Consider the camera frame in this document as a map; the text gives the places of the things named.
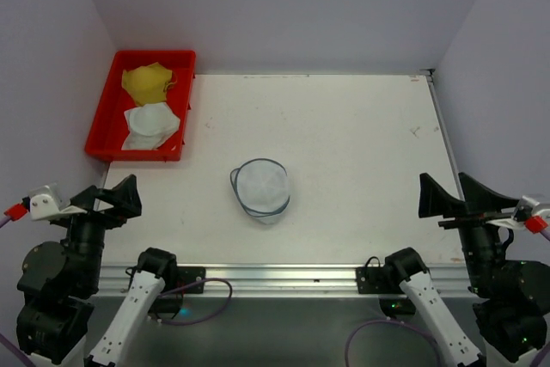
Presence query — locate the white bra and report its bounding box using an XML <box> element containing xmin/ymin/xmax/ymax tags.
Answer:
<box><xmin>121</xmin><ymin>102</ymin><xmax>180</xmax><ymax>150</ymax></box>

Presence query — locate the yellow bra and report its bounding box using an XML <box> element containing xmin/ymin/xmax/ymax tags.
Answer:
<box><xmin>121</xmin><ymin>62</ymin><xmax>177</xmax><ymax>107</ymax></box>

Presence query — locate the white mesh laundry bag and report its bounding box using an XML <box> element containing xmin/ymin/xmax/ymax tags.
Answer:
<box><xmin>229</xmin><ymin>158</ymin><xmax>290</xmax><ymax>225</ymax></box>

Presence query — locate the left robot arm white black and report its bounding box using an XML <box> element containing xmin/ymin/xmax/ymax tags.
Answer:
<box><xmin>16</xmin><ymin>174</ymin><xmax>177</xmax><ymax>366</ymax></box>

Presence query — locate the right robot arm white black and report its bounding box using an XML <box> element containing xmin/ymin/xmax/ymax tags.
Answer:
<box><xmin>382</xmin><ymin>173</ymin><xmax>549</xmax><ymax>366</ymax></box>

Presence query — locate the red plastic tray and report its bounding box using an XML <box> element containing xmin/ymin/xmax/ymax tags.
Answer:
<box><xmin>85</xmin><ymin>50</ymin><xmax>196</xmax><ymax>162</ymax></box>

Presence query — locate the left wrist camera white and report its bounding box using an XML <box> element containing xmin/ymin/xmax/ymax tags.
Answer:
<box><xmin>3</xmin><ymin>184</ymin><xmax>86</xmax><ymax>221</ymax></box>

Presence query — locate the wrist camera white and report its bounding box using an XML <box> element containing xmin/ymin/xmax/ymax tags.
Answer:
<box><xmin>3</xmin><ymin>184</ymin><xmax>86</xmax><ymax>221</ymax></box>
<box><xmin>488</xmin><ymin>195</ymin><xmax>549</xmax><ymax>240</ymax></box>

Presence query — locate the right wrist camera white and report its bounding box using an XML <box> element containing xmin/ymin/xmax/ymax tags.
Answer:
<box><xmin>488</xmin><ymin>195</ymin><xmax>549</xmax><ymax>240</ymax></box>

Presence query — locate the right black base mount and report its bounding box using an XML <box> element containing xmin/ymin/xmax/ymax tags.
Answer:
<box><xmin>355</xmin><ymin>256</ymin><xmax>416</xmax><ymax>321</ymax></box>

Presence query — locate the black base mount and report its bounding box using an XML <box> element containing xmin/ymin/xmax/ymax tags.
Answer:
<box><xmin>355</xmin><ymin>256</ymin><xmax>416</xmax><ymax>321</ymax></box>
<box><xmin>148</xmin><ymin>266</ymin><xmax>206</xmax><ymax>320</ymax></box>

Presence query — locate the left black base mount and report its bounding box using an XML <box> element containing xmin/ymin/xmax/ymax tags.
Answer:
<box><xmin>148</xmin><ymin>266</ymin><xmax>206</xmax><ymax>320</ymax></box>

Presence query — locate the aluminium mounting rail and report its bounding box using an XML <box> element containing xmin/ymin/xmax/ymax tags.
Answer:
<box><xmin>98</xmin><ymin>263</ymin><xmax>474</xmax><ymax>298</ymax></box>

